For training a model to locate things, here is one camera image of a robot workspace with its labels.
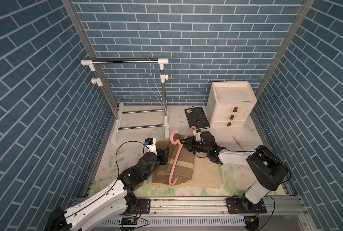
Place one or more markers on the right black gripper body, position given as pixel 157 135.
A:
pixel 199 147

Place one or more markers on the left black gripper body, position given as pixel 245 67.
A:
pixel 161 158

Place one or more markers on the pink plastic hanger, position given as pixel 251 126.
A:
pixel 177 156

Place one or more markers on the beige scarf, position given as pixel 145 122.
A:
pixel 205 175

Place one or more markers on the blue wire hanger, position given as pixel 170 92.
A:
pixel 154 90

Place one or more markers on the brown plaid scarf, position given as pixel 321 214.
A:
pixel 161 176

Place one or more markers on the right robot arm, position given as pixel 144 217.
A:
pixel 268 170

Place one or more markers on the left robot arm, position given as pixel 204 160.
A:
pixel 113 200

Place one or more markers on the black notebook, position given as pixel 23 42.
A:
pixel 196 117

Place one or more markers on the white drawer cabinet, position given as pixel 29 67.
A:
pixel 230 104

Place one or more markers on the metal clothes rack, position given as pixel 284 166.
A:
pixel 120 78

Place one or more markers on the small black electronics board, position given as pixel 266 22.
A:
pixel 128 222

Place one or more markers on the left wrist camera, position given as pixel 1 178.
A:
pixel 150 143

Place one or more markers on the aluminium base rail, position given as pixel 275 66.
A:
pixel 216 207

